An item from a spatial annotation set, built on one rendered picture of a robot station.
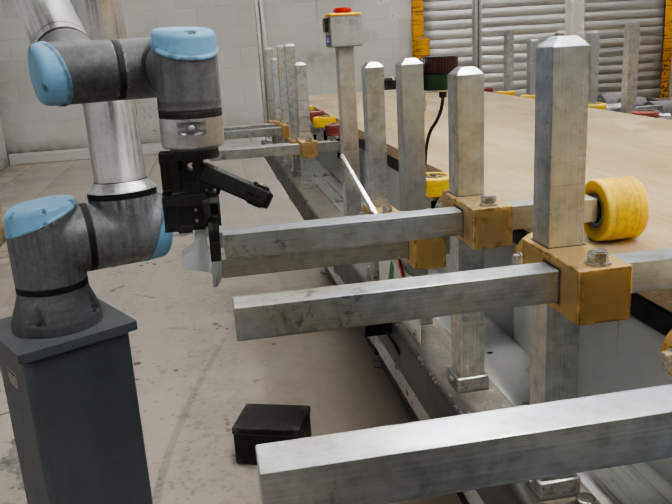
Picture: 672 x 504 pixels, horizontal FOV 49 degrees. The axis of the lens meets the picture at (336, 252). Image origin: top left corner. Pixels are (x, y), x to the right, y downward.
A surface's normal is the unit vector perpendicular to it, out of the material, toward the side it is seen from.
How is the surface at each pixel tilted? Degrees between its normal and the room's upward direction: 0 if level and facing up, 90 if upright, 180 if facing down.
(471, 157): 90
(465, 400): 0
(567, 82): 90
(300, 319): 90
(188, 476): 0
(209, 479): 0
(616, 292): 90
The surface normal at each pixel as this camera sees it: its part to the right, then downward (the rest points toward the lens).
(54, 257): 0.50, 0.24
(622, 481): -0.06, -0.96
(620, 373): -0.98, 0.11
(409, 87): 0.18, 0.26
